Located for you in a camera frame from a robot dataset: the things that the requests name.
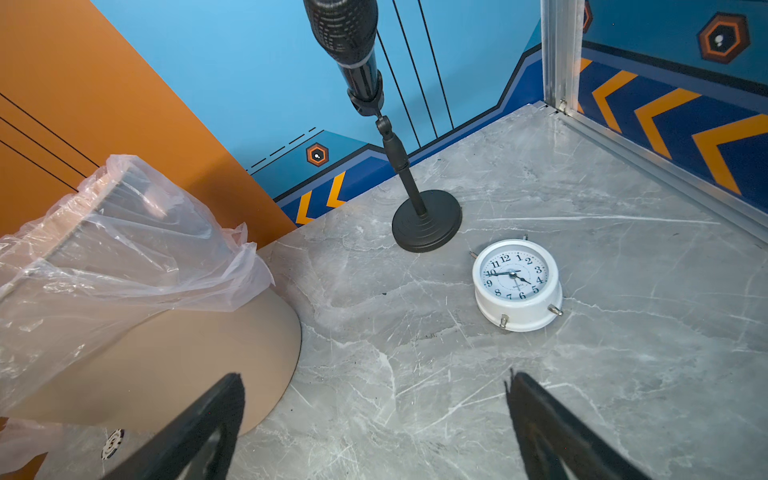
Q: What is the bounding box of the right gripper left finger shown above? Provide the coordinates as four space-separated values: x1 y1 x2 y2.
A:
105 373 245 479

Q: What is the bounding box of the beige bin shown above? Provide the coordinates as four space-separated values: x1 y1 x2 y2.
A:
10 289 302 434

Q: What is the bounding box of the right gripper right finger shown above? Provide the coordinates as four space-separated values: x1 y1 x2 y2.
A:
505 370 648 479

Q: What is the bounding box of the pink plastic bin liner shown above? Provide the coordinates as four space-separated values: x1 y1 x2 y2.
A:
1 155 274 473

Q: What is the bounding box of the white alarm clock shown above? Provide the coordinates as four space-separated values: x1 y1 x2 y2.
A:
471 239 564 333

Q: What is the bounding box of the black microphone on stand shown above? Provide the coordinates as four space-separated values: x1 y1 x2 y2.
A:
304 0 462 253

